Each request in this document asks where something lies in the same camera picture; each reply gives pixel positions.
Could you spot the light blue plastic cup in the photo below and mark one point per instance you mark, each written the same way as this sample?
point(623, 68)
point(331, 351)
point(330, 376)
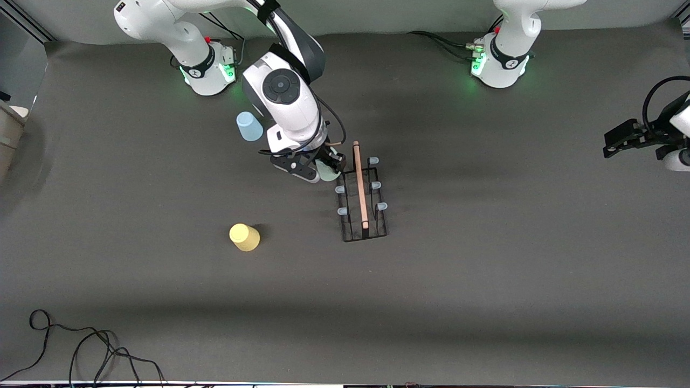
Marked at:
point(250, 129)

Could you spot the dark grey table mat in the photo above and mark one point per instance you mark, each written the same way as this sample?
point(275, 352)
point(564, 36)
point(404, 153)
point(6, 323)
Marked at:
point(431, 302)

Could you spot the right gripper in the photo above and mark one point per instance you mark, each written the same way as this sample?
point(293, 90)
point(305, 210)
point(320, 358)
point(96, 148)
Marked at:
point(324, 156)

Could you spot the yellow plastic cup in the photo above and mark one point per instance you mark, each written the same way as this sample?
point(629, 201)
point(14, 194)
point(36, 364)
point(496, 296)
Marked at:
point(245, 237)

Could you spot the pale green plastic cup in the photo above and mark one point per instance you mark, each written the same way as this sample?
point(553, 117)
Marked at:
point(328, 173)

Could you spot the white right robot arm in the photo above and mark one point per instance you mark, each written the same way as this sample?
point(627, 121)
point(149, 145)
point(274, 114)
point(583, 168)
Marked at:
point(291, 108)

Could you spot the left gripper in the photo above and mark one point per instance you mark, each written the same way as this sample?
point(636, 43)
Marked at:
point(650, 131)

